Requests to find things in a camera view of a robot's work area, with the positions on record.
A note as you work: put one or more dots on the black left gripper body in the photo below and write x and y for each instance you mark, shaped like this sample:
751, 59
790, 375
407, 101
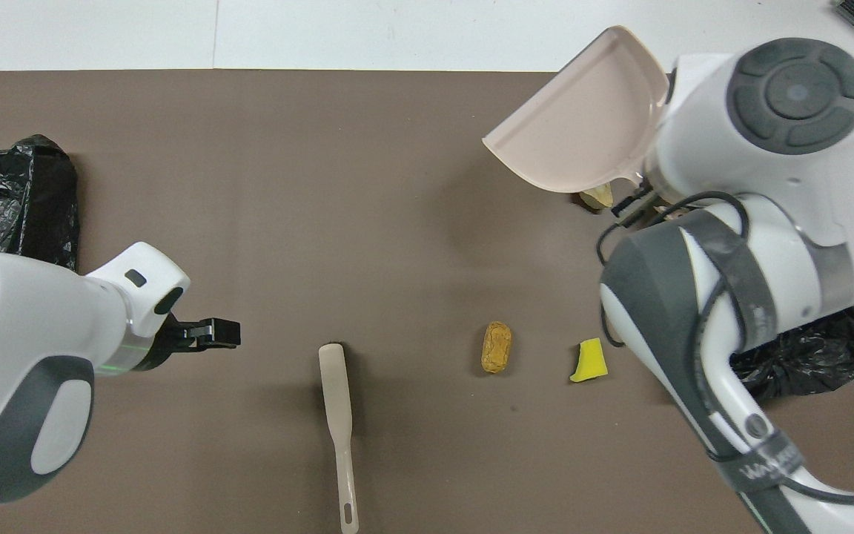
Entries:
167, 343

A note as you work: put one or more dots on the pale yellow rock-like chunk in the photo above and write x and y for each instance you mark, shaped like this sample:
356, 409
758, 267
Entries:
599, 198

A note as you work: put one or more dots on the beige plastic dustpan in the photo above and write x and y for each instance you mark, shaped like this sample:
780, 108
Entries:
583, 126

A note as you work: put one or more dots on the beige brush black bristles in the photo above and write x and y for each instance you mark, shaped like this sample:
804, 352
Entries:
336, 386

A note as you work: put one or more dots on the small yellow green-backed sponge chunk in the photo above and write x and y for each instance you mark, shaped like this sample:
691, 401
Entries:
590, 362

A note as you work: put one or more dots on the brown bread roll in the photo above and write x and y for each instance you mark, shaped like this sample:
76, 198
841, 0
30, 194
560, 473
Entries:
496, 348

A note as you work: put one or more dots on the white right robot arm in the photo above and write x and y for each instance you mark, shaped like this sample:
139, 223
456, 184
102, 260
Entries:
768, 148

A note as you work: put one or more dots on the black bag lined bin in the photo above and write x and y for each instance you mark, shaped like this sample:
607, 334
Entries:
805, 360
19, 193

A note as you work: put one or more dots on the brown paper mat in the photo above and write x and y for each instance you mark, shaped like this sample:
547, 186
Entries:
323, 185

